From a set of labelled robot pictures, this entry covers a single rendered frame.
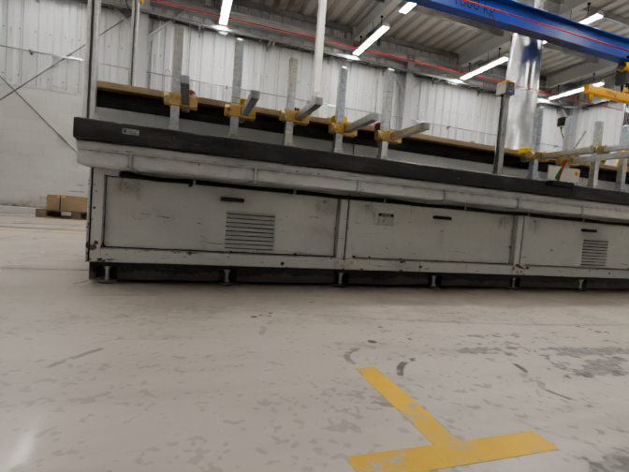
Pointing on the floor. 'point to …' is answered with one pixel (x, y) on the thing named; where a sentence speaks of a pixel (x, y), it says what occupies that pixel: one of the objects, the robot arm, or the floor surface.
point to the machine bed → (331, 221)
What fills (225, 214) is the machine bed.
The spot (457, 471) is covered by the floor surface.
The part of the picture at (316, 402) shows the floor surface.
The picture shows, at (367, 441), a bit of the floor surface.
